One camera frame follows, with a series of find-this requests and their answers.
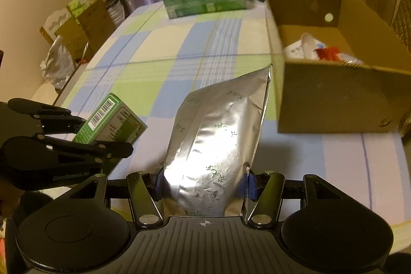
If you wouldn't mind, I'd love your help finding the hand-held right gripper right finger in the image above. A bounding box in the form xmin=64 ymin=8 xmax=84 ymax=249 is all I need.
xmin=246 ymin=171 xmax=345 ymax=228

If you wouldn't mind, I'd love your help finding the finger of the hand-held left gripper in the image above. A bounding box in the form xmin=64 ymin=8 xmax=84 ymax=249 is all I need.
xmin=2 ymin=134 xmax=134 ymax=169
xmin=7 ymin=98 xmax=87 ymax=135

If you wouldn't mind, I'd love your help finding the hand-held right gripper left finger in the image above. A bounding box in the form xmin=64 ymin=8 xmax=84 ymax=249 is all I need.
xmin=69 ymin=166 xmax=164 ymax=229

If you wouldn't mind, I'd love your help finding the green white medicine box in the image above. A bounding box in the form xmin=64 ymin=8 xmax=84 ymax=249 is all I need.
xmin=71 ymin=93 xmax=148 ymax=178

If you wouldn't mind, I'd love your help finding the silver foil pouch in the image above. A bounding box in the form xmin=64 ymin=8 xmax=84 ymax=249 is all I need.
xmin=159 ymin=64 xmax=273 ymax=218

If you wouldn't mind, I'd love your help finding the brown cardboard box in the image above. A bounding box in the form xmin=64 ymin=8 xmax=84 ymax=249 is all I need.
xmin=263 ymin=0 xmax=411 ymax=134

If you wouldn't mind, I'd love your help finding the small red packet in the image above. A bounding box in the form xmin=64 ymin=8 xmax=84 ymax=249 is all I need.
xmin=313 ymin=47 xmax=341 ymax=63

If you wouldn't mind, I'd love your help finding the white plastic bag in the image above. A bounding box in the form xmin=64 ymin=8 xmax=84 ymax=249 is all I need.
xmin=40 ymin=35 xmax=76 ymax=90

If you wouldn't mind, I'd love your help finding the brown storage carton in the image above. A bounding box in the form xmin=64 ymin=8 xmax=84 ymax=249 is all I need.
xmin=54 ymin=0 xmax=116 ymax=61

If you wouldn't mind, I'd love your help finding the stack of green boxes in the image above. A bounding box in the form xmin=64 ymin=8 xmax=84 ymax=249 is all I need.
xmin=66 ymin=0 xmax=89 ymax=21

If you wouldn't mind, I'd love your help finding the black bin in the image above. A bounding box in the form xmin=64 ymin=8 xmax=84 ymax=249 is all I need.
xmin=106 ymin=0 xmax=130 ymax=26

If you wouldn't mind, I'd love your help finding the checked tablecloth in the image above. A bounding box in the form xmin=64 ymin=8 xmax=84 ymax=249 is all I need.
xmin=61 ymin=1 xmax=405 ymax=230

